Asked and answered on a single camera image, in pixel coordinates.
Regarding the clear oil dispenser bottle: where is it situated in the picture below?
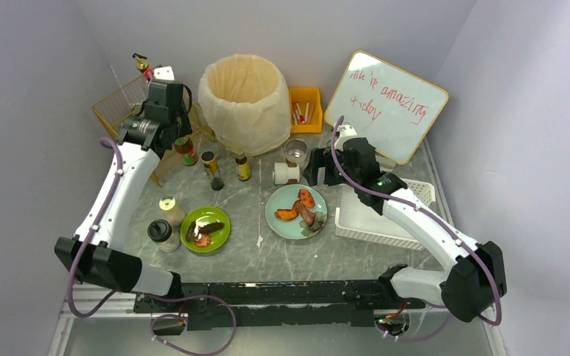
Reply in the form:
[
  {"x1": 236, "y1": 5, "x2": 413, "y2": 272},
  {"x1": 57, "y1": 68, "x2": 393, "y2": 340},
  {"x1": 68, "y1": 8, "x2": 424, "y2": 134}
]
[{"x1": 132, "y1": 53, "x2": 151, "y2": 99}]

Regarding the red cap sauce bottle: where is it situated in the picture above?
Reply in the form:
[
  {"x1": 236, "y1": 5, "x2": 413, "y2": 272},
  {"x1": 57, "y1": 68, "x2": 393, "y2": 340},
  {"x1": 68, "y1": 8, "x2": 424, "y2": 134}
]
[{"x1": 173, "y1": 136, "x2": 197, "y2": 166}]

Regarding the small yellow label bottle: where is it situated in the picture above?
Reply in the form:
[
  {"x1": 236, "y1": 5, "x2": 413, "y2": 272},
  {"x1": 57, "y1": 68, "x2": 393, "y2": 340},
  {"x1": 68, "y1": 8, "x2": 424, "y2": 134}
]
[{"x1": 235, "y1": 154, "x2": 251, "y2": 182}]

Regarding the tall yellow label spice jar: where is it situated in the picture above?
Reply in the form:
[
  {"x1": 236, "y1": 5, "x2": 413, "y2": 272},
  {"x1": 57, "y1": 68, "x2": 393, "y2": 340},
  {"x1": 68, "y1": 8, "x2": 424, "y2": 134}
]
[{"x1": 200, "y1": 151, "x2": 224, "y2": 191}]

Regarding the cream lid shaker jar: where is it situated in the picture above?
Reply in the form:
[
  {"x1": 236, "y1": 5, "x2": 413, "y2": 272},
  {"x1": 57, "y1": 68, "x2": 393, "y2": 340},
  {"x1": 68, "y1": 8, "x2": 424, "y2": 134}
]
[{"x1": 159, "y1": 196, "x2": 187, "y2": 228}]

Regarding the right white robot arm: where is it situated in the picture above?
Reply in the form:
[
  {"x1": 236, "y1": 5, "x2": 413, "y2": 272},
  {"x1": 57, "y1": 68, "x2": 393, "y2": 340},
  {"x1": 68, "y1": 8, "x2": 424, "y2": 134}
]
[{"x1": 303, "y1": 137, "x2": 507, "y2": 326}]

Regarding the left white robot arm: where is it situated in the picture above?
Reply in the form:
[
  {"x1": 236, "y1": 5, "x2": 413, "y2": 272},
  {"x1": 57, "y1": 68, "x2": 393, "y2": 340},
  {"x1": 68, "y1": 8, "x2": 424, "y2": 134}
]
[{"x1": 54, "y1": 80, "x2": 192, "y2": 296}]

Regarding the upright steel lined mug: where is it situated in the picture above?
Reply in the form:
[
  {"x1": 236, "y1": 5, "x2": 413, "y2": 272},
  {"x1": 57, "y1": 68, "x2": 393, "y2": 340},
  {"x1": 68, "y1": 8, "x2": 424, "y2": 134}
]
[{"x1": 284, "y1": 139, "x2": 309, "y2": 168}]

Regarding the white mug lying down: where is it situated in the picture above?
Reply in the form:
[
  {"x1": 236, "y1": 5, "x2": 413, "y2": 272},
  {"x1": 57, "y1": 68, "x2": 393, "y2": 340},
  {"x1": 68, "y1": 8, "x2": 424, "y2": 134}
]
[{"x1": 272, "y1": 162, "x2": 301, "y2": 185}]

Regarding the orange fried piece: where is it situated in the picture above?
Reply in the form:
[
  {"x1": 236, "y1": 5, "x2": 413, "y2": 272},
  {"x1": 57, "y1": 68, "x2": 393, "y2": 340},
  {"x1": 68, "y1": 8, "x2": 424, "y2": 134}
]
[{"x1": 298, "y1": 188, "x2": 315, "y2": 209}]

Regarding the yellow plastic bin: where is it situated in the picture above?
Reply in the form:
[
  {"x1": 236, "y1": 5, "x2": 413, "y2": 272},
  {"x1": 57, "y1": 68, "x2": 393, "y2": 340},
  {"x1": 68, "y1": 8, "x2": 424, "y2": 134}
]
[{"x1": 289, "y1": 87, "x2": 323, "y2": 134}]

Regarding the light blue flower plate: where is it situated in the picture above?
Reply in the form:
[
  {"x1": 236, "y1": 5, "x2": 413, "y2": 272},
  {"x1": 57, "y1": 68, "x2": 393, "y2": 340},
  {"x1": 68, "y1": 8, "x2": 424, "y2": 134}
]
[{"x1": 264, "y1": 184, "x2": 328, "y2": 240}]

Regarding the brown meat rib piece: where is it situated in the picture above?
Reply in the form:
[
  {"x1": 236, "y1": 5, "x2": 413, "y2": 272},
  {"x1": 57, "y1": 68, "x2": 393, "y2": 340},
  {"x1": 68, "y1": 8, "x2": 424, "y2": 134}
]
[{"x1": 292, "y1": 200, "x2": 315, "y2": 226}]

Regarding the whiteboard with red writing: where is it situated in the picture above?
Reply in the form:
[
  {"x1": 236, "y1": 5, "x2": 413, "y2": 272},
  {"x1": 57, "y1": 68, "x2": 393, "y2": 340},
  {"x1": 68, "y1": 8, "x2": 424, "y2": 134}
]
[{"x1": 324, "y1": 50, "x2": 449, "y2": 165}]

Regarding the orange chicken wing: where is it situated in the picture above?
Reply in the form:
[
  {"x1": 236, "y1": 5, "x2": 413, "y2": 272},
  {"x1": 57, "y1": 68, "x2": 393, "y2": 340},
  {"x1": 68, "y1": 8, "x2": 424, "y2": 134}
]
[{"x1": 274, "y1": 208, "x2": 299, "y2": 222}]

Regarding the white plastic basket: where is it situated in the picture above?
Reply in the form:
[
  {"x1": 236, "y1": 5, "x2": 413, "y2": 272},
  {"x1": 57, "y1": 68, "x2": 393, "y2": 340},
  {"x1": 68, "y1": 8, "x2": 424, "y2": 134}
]
[{"x1": 335, "y1": 184, "x2": 424, "y2": 251}]

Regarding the trash bin with bag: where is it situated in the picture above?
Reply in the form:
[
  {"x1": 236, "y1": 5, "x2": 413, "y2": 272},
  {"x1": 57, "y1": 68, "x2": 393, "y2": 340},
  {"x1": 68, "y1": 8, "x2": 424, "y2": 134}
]
[{"x1": 198, "y1": 54, "x2": 292, "y2": 156}]

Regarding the green plate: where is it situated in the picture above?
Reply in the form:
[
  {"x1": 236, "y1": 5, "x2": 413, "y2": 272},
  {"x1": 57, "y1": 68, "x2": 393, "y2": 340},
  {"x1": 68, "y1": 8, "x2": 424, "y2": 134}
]
[{"x1": 180, "y1": 206, "x2": 232, "y2": 254}]

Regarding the black lid shaker jar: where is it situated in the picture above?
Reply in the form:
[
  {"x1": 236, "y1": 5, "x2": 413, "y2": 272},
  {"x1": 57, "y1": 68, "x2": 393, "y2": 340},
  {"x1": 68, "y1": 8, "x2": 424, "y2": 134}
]
[{"x1": 147, "y1": 219, "x2": 180, "y2": 253}]

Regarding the dark sea cucumber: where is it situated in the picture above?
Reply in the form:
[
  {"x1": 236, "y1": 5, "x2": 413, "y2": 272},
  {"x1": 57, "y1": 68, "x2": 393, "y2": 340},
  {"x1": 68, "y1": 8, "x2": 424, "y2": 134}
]
[{"x1": 199, "y1": 221, "x2": 225, "y2": 234}]

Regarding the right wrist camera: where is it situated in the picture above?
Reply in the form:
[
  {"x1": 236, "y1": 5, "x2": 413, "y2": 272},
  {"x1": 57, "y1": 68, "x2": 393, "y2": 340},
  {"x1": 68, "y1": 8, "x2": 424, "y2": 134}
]
[{"x1": 334, "y1": 124, "x2": 358, "y2": 148}]

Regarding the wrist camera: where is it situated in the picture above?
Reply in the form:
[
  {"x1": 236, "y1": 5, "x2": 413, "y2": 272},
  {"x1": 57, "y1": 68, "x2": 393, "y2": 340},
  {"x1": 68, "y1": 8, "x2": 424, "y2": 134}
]
[
  {"x1": 334, "y1": 124, "x2": 358, "y2": 148},
  {"x1": 142, "y1": 66, "x2": 175, "y2": 82}
]

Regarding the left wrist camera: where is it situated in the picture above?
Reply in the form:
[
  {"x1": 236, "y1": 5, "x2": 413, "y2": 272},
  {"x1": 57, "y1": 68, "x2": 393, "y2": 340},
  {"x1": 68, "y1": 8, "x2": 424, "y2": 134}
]
[{"x1": 142, "y1": 66, "x2": 175, "y2": 82}]

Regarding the yellow wire basket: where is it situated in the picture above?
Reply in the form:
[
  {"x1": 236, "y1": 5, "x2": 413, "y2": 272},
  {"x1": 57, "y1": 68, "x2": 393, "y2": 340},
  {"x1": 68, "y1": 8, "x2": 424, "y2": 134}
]
[{"x1": 92, "y1": 74, "x2": 215, "y2": 186}]

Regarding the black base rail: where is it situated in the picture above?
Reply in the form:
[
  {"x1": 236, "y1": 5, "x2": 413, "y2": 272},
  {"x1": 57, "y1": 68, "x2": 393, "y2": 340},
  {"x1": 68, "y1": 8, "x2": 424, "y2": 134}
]
[{"x1": 133, "y1": 274, "x2": 425, "y2": 331}]

